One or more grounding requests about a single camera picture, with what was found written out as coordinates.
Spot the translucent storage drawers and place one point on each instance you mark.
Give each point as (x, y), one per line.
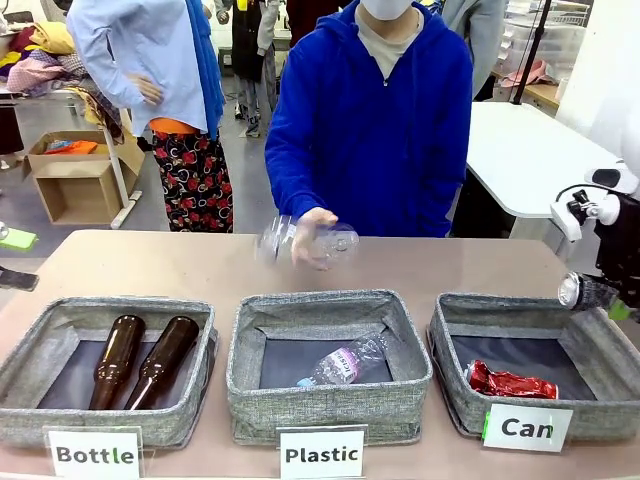
(555, 35)

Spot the crushed red can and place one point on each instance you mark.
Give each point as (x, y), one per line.
(505, 382)

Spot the pink cloth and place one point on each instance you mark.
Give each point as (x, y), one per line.
(530, 74)

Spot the grey fabric can basket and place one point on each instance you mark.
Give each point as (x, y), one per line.
(470, 405)

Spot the white Plastic label sign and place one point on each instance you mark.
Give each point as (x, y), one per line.
(322, 454)

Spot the pile of colourful clothes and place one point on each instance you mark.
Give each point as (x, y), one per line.
(40, 60)

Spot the grey fabric bottle basket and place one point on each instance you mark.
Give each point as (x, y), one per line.
(100, 425)

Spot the silver aluminium can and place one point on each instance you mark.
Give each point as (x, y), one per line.
(567, 290)

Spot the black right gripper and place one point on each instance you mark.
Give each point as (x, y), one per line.
(625, 245)

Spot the bystander in dark clothes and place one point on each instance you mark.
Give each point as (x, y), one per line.
(250, 50)

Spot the orange cloth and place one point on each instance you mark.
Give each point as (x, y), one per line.
(72, 147)

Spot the clear plastic bottle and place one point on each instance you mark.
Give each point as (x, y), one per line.
(345, 245)

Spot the black stand pole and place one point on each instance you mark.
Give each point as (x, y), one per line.
(532, 50)

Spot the bystander in grey hoodie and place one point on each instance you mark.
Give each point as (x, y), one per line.
(480, 35)

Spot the brown glass bottle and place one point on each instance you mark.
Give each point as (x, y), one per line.
(165, 360)
(120, 355)

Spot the plastic bottle with purple label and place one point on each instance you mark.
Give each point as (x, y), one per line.
(342, 362)

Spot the white Bottle label sign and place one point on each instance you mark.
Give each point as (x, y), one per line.
(95, 454)

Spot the person in blue hoodie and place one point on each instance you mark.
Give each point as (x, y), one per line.
(380, 140)

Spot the white face mask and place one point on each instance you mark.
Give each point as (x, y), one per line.
(387, 9)

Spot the white Can label sign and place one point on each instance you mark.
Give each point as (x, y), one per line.
(527, 427)

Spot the white rounded side table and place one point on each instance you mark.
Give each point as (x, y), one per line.
(520, 155)

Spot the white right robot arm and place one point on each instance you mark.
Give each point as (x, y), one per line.
(620, 145)

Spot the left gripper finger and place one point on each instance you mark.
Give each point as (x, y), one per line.
(17, 239)
(17, 280)

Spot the grey fabric plastic basket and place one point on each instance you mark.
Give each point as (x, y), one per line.
(325, 410)

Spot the person's right forearm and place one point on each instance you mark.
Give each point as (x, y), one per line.
(290, 185)

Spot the bystander bare hand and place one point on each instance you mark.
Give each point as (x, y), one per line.
(149, 91)

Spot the white table frame leg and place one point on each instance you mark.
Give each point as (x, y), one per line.
(117, 170)

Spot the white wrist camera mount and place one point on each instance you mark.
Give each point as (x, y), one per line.
(570, 215)

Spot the person's right hand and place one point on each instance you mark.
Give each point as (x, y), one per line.
(307, 235)

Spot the open cardboard box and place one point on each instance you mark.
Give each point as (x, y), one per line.
(75, 170)

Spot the bystander in floral skirt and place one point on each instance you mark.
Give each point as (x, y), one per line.
(150, 40)

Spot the person's left forearm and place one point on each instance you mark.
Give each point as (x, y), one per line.
(445, 200)

